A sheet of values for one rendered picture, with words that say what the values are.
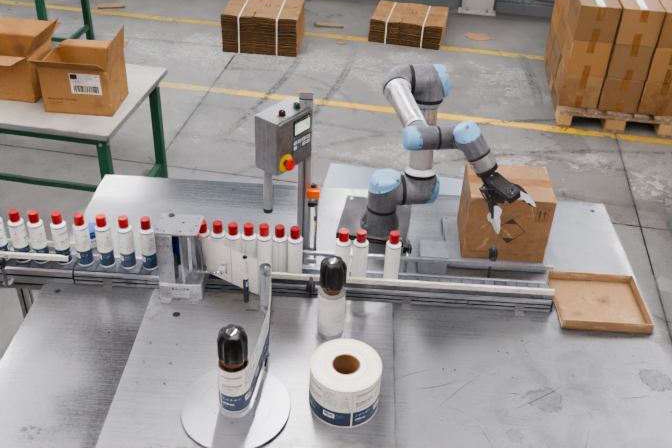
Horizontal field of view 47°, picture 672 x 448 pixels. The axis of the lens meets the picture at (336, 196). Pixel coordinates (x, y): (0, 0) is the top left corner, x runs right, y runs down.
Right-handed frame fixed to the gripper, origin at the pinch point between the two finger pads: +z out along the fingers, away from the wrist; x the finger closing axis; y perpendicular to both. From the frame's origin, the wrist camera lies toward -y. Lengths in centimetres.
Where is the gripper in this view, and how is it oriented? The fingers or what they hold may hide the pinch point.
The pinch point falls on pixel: (518, 221)
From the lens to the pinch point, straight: 245.5
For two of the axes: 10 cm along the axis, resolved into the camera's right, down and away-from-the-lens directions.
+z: 5.1, 8.2, 2.6
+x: -8.1, 5.6, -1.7
